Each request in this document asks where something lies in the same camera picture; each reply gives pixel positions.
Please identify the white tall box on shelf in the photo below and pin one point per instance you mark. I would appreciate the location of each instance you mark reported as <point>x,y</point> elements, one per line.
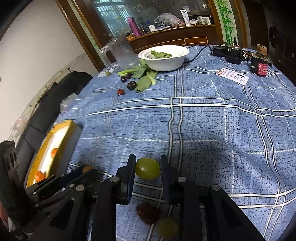
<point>185,17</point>

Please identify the black red battery pack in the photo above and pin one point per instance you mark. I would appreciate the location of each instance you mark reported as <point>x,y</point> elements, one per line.
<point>259,64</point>

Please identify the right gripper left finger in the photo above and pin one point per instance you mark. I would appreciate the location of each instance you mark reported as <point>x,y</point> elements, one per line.
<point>88,213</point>

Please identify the white paper card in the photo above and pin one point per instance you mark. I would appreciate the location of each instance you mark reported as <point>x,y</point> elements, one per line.
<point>234,76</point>

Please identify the far dark plum small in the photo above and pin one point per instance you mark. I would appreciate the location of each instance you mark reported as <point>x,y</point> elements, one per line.
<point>123,79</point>

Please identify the pink thermos bottle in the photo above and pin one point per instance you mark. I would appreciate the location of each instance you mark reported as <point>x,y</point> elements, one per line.
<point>136,31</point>

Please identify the green leafy vegetable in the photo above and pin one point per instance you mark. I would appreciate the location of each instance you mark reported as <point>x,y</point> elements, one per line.
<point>141,74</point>

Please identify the white bowl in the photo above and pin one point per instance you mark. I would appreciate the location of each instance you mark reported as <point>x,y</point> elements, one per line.
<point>164,58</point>

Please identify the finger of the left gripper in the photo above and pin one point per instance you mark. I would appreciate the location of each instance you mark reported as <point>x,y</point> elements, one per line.
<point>55,188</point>

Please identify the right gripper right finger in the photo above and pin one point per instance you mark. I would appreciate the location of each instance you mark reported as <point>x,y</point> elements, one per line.
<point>206,213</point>

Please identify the far red jujube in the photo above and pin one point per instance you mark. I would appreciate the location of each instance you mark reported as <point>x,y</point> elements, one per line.
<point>120,92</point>

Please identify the wooden cabinet shelf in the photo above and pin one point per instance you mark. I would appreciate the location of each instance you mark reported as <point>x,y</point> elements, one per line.
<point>182,36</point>

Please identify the yellow rimmed white foam tray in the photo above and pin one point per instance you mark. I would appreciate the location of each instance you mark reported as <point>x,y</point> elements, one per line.
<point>64,136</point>

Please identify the clear plastic bag on shelf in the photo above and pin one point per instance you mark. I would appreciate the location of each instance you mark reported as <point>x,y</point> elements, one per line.
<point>167,19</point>

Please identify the clear plastic bag on sofa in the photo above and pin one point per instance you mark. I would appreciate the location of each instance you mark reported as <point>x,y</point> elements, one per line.
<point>64,105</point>

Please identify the black sofa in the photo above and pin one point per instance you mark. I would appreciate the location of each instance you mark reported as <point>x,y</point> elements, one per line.
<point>43,118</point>

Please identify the blue plaid tablecloth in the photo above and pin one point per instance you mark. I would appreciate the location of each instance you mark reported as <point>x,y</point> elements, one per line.
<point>212,129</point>

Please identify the medium orange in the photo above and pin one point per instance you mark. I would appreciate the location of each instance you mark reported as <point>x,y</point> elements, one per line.
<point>39,176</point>

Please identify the brown kiwi fruit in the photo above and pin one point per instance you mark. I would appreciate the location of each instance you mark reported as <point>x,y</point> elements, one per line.
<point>86,169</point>

